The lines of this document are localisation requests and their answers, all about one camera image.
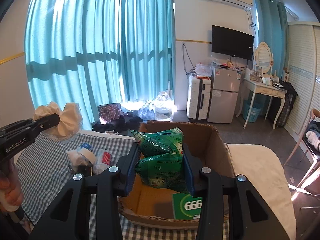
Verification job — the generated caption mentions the teal corner curtain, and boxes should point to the teal corner curtain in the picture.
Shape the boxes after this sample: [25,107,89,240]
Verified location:
[254,0,289,78]

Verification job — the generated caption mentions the green 666 medicine box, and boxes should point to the green 666 medicine box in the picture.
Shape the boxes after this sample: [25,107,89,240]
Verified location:
[172,193,202,219]

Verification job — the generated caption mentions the black clothes pile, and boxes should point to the black clothes pile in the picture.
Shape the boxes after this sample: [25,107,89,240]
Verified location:
[92,116,142,133]

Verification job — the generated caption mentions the large water jug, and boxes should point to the large water jug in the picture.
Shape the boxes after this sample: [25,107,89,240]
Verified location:
[155,91,172,121]

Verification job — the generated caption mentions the white suitcase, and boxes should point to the white suitcase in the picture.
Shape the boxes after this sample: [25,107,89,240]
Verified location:
[187,76,211,120]

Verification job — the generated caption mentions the person's left hand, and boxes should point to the person's left hand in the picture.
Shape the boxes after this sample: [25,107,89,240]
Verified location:
[1,162,23,206]

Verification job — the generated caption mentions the white bunny plush toy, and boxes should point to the white bunny plush toy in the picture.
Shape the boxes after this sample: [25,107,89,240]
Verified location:
[66,150,88,167]

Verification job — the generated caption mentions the silver mini fridge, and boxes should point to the silver mini fridge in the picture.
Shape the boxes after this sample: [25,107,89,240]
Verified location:
[207,66,241,124]

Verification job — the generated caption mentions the purple patterned bag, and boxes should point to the purple patterned bag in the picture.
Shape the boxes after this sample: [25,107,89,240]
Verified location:
[98,103,122,124]

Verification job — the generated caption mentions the blue white small packet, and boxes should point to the blue white small packet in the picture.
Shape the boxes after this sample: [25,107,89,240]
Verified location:
[77,142,93,151]

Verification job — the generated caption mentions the white dressing table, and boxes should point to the white dressing table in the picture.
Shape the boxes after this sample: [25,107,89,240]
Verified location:
[235,76,288,130]

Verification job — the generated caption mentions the white tape roll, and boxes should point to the white tape roll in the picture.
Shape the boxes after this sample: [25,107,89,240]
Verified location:
[79,147,96,165]

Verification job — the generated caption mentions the pack of water bottles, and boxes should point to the pack of water bottles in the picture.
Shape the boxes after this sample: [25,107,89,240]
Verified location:
[138,100,156,123]

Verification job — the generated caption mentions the clear plastic bottle red label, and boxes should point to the clear plastic bottle red label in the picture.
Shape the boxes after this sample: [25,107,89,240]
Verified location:
[93,150,112,175]

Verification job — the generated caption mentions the white louvered wardrobe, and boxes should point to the white louvered wardrobe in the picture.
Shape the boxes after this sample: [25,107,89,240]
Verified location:
[286,22,319,135]

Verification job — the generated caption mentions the brown cardboard box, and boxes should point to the brown cardboard box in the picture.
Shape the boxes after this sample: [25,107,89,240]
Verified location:
[118,121,235,230]

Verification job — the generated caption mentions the wooden chair with clothes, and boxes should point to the wooden chair with clothes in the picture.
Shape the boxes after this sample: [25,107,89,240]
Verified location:
[284,108,320,190]

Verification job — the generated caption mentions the black wall television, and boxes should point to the black wall television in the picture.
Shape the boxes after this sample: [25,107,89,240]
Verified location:
[212,25,254,61]

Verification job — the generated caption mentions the oval vanity mirror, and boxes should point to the oval vanity mirror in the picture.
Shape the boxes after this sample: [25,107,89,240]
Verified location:
[253,42,273,77]

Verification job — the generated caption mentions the teal laundry basket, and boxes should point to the teal laundry basket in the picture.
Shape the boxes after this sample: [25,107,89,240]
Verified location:
[243,100,262,123]

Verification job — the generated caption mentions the large teal window curtain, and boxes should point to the large teal window curtain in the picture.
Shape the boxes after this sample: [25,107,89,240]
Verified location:
[24,0,176,129]

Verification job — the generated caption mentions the plastic bag on suitcase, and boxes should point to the plastic bag on suitcase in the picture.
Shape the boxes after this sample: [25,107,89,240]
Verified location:
[194,63,212,77]

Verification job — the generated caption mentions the cream fabric scrunchie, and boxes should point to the cream fabric scrunchie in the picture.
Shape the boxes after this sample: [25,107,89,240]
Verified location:
[33,101,82,141]

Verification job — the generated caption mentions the green medicine sachets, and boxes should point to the green medicine sachets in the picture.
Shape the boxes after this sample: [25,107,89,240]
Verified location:
[131,127,187,193]

